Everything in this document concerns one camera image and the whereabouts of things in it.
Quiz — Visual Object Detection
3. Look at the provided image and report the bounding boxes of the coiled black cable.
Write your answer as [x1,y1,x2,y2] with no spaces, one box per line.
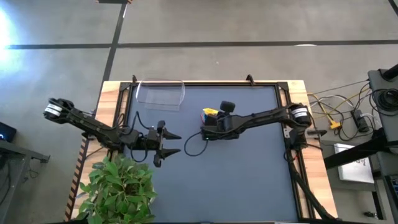
[371,88,398,112]

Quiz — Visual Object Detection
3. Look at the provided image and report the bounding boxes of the black cable conduit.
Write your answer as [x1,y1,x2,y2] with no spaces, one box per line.
[284,148,337,222]

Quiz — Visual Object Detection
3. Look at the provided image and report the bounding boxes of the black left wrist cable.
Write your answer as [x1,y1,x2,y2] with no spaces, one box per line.
[129,110,154,164]

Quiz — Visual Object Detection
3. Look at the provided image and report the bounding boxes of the black table frame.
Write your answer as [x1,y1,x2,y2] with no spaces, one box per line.
[113,80,312,222]

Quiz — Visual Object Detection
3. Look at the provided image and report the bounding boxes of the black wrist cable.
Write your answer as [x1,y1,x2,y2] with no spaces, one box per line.
[129,110,154,164]
[183,131,210,157]

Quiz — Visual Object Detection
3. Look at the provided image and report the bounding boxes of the grey side desk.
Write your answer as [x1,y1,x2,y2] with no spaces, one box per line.
[0,121,51,220]

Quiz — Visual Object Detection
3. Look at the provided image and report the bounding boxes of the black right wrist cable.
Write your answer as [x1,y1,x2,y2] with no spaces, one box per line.
[183,131,210,157]

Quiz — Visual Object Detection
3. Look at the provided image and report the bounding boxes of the striped hazard edge strip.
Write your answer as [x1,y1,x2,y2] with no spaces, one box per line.
[63,136,91,222]

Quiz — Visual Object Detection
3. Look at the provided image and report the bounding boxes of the green potted plant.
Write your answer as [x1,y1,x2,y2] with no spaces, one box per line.
[75,153,158,224]

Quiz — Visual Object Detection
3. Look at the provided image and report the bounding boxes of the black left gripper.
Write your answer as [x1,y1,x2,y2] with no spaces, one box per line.
[138,120,182,168]

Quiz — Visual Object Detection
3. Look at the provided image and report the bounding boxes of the black camera stand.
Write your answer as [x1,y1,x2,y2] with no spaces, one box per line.
[323,63,398,170]

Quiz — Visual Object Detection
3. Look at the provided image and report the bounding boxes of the white paper sheet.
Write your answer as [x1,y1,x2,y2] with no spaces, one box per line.
[333,142,375,184]

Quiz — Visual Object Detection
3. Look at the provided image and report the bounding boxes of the clear plastic basket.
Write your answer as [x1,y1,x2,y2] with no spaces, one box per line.
[135,78,186,112]

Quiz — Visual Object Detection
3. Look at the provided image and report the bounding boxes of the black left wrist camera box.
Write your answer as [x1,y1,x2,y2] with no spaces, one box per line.
[146,128,160,149]

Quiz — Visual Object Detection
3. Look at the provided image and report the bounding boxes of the black power strip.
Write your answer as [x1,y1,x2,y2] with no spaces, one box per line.
[351,109,370,132]

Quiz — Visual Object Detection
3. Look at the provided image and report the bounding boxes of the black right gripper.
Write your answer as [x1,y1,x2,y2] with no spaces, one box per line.
[200,100,241,141]

